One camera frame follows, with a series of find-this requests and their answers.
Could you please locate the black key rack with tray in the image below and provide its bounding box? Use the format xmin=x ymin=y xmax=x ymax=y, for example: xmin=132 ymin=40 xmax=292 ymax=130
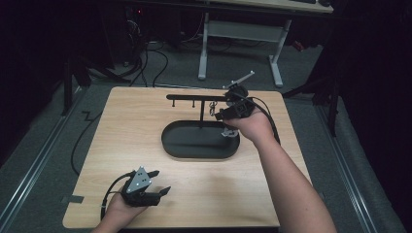
xmin=160 ymin=93 xmax=242 ymax=160

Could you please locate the dark computer tower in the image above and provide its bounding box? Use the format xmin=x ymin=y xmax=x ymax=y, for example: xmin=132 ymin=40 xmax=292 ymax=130
xmin=124 ymin=5 xmax=149 ymax=67

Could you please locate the grey tape strip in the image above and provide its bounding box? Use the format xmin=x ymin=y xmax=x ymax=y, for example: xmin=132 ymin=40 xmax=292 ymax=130
xmin=60 ymin=194 xmax=86 ymax=205

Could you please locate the person's left hand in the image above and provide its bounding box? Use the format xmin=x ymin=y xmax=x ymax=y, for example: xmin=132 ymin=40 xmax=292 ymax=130
xmin=96 ymin=192 xmax=149 ymax=231

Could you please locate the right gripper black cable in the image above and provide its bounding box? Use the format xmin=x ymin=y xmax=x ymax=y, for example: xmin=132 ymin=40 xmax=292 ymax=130
xmin=237 ymin=91 xmax=282 ymax=146

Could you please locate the person's right hand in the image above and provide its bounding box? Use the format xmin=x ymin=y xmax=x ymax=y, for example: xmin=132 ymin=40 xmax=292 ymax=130
xmin=223 ymin=107 xmax=278 ymax=147

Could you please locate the white frame desk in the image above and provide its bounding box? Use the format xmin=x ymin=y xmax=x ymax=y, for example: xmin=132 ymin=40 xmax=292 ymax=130
xmin=196 ymin=0 xmax=334 ymax=88

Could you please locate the bundle of black floor cables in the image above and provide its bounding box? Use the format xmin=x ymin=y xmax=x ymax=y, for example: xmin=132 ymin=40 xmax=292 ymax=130
xmin=120 ymin=38 xmax=170 ymax=88

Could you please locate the metal floor rail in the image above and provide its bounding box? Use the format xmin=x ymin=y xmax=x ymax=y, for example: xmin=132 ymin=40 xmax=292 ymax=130
xmin=0 ymin=86 xmax=86 ymax=231
xmin=315 ymin=104 xmax=379 ymax=233

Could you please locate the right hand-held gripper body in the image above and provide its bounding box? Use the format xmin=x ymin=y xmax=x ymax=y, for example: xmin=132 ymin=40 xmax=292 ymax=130
xmin=222 ymin=70 xmax=260 ymax=119

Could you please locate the thin black floor cable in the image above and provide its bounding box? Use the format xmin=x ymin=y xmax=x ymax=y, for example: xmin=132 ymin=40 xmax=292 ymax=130
xmin=70 ymin=111 xmax=104 ymax=177

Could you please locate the black metal stand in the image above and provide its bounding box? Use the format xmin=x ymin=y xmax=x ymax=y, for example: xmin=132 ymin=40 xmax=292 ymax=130
xmin=60 ymin=52 xmax=132 ymax=117
xmin=281 ymin=72 xmax=342 ymax=138

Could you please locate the black and pink plush keychain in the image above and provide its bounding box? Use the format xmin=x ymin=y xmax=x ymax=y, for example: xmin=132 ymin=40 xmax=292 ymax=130
xmin=221 ymin=127 xmax=240 ymax=138

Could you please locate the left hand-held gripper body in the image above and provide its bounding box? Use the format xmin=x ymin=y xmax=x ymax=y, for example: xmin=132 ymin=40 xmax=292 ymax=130
xmin=120 ymin=165 xmax=162 ymax=208

